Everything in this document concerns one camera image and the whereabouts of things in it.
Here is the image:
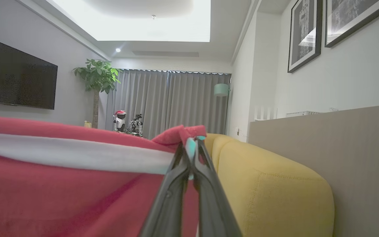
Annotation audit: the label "white slatted rack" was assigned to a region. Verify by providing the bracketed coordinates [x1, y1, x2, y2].
[253, 105, 278, 121]

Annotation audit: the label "red mesh shorts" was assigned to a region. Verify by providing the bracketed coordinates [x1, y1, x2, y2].
[0, 114, 208, 237]

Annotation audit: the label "toy robot with santa hat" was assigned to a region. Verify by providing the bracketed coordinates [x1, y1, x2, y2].
[112, 110, 128, 133]

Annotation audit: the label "narrow black framed picture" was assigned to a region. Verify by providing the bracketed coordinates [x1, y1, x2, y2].
[287, 0, 323, 74]

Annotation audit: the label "flat white box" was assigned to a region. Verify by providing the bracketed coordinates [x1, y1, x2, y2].
[285, 111, 323, 118]

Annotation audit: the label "wide black framed picture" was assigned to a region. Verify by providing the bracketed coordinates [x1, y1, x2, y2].
[324, 0, 379, 48]

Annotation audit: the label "beige low partition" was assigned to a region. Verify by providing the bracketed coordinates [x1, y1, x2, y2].
[248, 103, 379, 237]

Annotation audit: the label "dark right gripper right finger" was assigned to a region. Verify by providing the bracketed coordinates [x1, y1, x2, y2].
[192, 135, 243, 237]

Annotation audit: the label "teal floor lamp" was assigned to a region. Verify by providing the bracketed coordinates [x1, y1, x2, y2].
[213, 83, 232, 134]

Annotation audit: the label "green potted tree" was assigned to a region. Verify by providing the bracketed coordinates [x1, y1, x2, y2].
[72, 58, 123, 129]

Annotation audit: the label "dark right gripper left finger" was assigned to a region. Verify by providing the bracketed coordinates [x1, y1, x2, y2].
[139, 138, 197, 237]

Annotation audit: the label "grey curtain panel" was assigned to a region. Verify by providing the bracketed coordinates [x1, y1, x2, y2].
[166, 70, 232, 136]
[105, 69, 170, 139]

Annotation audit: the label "large yellow sofa cushion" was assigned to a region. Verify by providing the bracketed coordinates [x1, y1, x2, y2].
[212, 135, 336, 237]

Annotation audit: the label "black wall television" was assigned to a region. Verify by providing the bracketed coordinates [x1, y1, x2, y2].
[0, 33, 59, 110]

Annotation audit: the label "small grey toy robot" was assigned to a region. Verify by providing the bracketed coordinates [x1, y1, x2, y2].
[128, 113, 144, 137]

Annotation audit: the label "ceiling air vent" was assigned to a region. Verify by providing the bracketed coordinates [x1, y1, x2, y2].
[132, 50, 200, 58]

